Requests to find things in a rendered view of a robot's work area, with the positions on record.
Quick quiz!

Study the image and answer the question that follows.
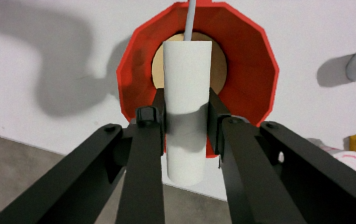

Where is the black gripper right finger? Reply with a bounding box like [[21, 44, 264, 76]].
[[207, 87, 356, 224]]

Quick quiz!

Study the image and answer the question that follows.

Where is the red pail with white handle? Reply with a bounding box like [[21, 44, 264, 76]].
[[116, 0, 280, 186]]

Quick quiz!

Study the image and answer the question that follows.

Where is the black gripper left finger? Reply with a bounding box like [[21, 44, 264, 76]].
[[0, 88, 166, 224]]

